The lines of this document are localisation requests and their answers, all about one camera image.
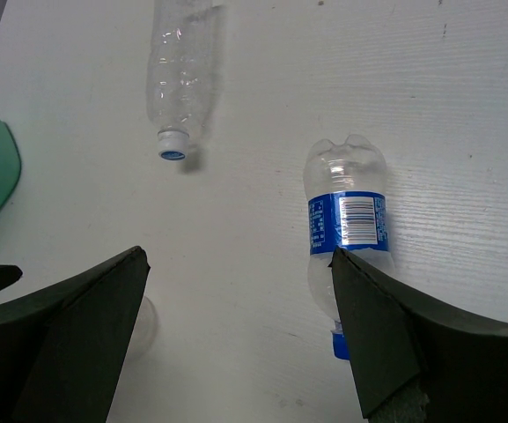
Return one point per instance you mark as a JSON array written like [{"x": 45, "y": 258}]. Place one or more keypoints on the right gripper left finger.
[{"x": 62, "y": 348}]

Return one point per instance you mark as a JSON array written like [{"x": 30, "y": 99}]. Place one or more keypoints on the blue label bottle blue cap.
[{"x": 345, "y": 186}]

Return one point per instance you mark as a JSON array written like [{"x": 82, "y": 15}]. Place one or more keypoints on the clear bottle without label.
[{"x": 181, "y": 78}]

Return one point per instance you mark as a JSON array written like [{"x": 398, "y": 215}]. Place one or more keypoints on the yellow cap small bottle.
[{"x": 145, "y": 330}]

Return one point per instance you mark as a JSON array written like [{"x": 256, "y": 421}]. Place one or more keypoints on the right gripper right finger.
[{"x": 415, "y": 358}]

